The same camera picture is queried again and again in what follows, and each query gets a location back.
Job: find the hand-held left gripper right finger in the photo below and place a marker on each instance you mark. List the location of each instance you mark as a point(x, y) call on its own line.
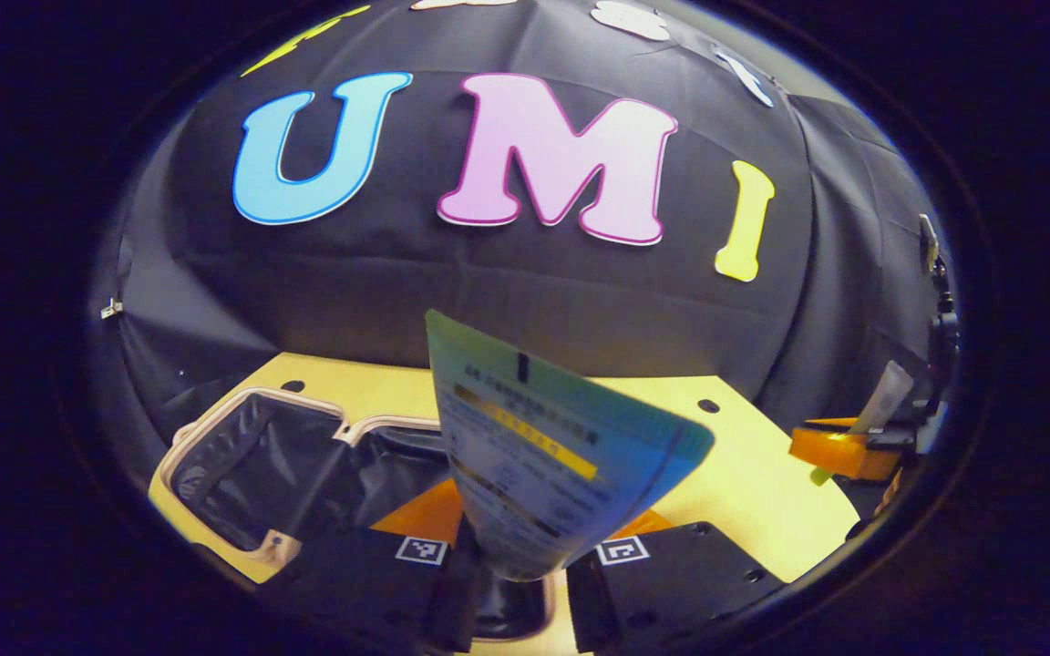
point(671, 583)

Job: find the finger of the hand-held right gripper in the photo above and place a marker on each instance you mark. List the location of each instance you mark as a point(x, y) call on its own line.
point(830, 422)
point(839, 456)

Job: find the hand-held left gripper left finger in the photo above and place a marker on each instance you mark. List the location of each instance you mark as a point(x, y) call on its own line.
point(352, 583)

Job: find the small white skin care tube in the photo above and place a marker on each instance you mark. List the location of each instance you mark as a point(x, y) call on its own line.
point(885, 396)

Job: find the pink hard-shell suitcase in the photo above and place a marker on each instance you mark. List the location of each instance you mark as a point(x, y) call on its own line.
point(252, 465)

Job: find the green skin care tube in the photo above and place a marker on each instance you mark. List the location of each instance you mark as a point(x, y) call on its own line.
point(543, 456)

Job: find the black backdrop cloth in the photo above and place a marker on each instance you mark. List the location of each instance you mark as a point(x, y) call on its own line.
point(507, 292)

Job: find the silver metal clip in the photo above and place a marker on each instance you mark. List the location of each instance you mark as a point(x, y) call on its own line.
point(111, 310)

